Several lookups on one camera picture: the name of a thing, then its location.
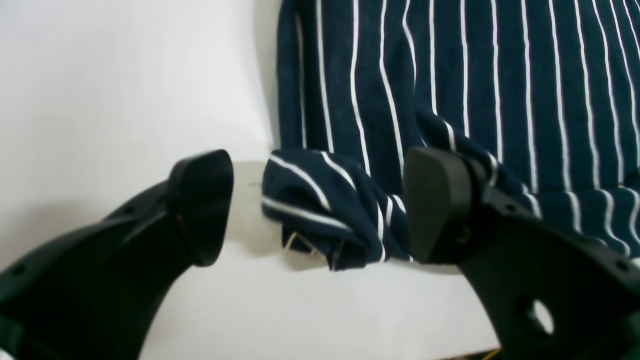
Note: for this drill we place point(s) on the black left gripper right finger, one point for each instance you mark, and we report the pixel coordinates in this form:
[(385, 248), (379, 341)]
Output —
[(549, 294)]

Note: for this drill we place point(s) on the navy white striped T-shirt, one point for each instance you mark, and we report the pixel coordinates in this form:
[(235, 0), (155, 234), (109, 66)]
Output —
[(543, 93)]

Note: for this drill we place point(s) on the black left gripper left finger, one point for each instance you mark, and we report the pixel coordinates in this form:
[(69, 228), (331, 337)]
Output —
[(93, 293)]

